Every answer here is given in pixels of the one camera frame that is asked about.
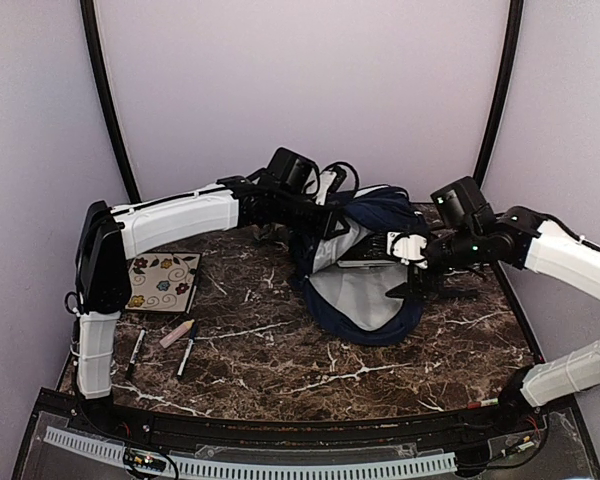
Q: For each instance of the black right frame post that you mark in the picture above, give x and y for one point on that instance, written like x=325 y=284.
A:
x=501 y=89

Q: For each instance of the black left frame post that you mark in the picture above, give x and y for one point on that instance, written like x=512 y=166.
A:
x=108 y=109

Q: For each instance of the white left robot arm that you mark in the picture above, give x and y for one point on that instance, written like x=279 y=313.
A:
x=291 y=190

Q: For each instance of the black frame post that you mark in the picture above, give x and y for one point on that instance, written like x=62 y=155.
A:
x=108 y=109
x=501 y=89

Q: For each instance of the blue capped marker pen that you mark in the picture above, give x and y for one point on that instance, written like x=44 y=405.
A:
x=185 y=358

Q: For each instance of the pink crayon shaped eraser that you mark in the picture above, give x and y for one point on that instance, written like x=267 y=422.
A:
x=176 y=334

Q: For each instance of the black front table rail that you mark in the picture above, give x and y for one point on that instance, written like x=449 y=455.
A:
x=186 y=432

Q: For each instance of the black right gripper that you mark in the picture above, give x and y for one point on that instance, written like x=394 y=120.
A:
x=414 y=287

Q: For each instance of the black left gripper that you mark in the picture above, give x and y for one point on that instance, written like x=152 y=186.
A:
x=333 y=212

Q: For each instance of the red white pen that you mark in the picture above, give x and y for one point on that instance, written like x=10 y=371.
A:
x=483 y=403

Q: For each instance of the dark blue hardcover book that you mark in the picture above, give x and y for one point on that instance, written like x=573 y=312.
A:
x=370 y=252

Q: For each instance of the cream seashell mug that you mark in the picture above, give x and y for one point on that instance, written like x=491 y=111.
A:
x=272 y=233

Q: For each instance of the black marker pen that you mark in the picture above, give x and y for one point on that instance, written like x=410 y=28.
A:
x=135 y=354

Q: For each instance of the navy blue student backpack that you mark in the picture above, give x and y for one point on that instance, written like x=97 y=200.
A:
x=350 y=302

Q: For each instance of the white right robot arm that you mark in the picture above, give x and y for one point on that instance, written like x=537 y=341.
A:
x=525 y=239

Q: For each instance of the white cable duct strip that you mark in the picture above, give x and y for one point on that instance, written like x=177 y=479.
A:
x=224 y=463

